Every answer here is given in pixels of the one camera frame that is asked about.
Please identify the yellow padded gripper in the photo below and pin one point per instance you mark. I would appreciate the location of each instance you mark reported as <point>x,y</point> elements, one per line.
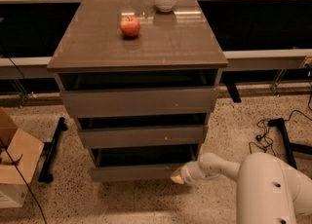
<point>187,172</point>

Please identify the grey bottom drawer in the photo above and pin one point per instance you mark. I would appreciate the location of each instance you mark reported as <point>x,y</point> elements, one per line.
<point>140,163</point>

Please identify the grey drawer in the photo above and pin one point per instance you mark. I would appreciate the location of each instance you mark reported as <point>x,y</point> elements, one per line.
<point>140,131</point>
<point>140,163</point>
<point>138,93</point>

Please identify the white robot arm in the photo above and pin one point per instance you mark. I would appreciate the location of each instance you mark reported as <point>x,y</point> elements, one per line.
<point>268,190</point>

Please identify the grey middle drawer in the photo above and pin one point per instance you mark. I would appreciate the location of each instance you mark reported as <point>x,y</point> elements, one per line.
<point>140,131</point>

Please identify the grey drawer cabinet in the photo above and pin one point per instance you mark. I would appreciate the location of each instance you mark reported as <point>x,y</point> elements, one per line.
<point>179,40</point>

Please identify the grey top drawer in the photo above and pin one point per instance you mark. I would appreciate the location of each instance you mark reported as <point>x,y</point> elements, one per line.
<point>138,93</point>

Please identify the black centre table leg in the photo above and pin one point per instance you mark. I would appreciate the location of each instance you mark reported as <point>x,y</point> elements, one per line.
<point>232,89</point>

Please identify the black right floor leg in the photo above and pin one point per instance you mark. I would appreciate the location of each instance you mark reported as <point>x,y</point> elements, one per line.
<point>290,147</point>

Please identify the black floor leg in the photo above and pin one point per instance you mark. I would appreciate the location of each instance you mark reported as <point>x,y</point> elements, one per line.
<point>290,147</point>
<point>50,149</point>

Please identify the black left floor leg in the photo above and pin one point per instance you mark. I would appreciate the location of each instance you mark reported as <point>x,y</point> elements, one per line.
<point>50,149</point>

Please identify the cardboard box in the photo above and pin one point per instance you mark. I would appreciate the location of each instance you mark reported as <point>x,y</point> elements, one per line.
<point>20,153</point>

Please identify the red apple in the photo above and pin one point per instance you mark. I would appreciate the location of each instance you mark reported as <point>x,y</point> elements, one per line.
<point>130,26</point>

